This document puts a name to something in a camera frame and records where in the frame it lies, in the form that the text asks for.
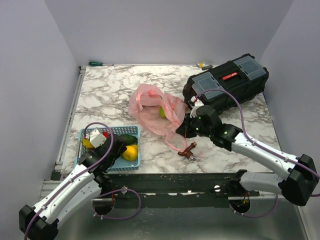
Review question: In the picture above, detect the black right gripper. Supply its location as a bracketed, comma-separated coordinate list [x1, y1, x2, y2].
[175, 112, 213, 139]

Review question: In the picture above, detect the yellow fake mango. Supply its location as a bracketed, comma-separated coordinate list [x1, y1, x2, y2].
[122, 144, 139, 162]

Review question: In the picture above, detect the pink plastic bag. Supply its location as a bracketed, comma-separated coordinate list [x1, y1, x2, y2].
[128, 84, 187, 152]

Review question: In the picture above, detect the green fake fruit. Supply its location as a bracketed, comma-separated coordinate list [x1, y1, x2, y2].
[159, 106, 166, 118]

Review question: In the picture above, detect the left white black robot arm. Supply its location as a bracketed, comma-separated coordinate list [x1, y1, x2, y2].
[19, 135, 127, 240]

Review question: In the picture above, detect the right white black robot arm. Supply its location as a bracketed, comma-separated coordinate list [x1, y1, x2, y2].
[176, 105, 320, 206]

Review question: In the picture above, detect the green fake avocado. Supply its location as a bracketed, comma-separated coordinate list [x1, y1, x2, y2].
[119, 134, 138, 146]

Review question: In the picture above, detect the red fake apple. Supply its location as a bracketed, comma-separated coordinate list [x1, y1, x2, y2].
[102, 131, 109, 138]

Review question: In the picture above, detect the yellow fake starfruit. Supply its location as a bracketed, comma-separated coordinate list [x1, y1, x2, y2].
[82, 138, 95, 150]

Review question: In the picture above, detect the light blue plastic basket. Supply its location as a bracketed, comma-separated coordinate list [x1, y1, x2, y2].
[73, 125, 141, 172]

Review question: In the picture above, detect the black plastic toolbox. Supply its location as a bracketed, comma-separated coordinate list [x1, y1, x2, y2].
[182, 53, 269, 109]

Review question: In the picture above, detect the yellow and black bit set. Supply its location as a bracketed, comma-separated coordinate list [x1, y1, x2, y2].
[197, 62, 213, 71]

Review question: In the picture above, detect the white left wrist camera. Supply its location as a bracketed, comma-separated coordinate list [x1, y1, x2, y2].
[87, 127, 107, 149]

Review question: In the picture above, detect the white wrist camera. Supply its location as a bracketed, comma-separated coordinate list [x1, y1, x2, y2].
[87, 127, 107, 149]
[188, 96, 204, 118]

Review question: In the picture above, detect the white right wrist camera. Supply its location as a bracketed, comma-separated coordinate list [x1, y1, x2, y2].
[188, 96, 204, 118]

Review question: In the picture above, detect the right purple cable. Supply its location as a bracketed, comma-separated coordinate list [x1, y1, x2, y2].
[191, 87, 320, 218]

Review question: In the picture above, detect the black mounting base plate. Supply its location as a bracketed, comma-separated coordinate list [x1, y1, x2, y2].
[90, 170, 259, 210]

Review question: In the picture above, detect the green handled screwdriver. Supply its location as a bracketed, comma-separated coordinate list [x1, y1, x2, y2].
[88, 61, 114, 67]

